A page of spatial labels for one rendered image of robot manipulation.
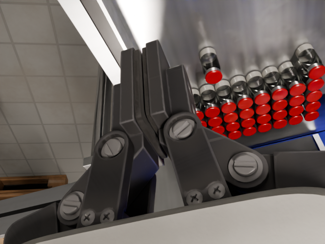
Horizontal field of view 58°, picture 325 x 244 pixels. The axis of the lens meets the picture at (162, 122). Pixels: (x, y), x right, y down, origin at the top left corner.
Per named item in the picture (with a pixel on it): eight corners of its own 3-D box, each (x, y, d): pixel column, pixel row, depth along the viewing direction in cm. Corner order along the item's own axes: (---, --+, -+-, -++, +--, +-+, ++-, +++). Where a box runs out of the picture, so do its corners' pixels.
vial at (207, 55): (216, 57, 39) (224, 80, 36) (200, 62, 39) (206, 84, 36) (214, 44, 37) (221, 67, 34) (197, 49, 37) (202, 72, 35)
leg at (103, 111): (123, 24, 124) (122, 193, 76) (103, 31, 126) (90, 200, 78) (113, 6, 117) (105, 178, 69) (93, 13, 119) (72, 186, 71)
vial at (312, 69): (311, 53, 39) (326, 77, 36) (294, 58, 40) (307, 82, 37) (312, 40, 38) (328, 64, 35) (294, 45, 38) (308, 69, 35)
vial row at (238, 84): (310, 66, 41) (324, 89, 38) (186, 99, 44) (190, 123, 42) (311, 53, 39) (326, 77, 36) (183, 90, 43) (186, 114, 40)
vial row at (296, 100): (309, 77, 43) (322, 99, 40) (189, 109, 46) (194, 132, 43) (310, 66, 41) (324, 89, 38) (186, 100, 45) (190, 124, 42)
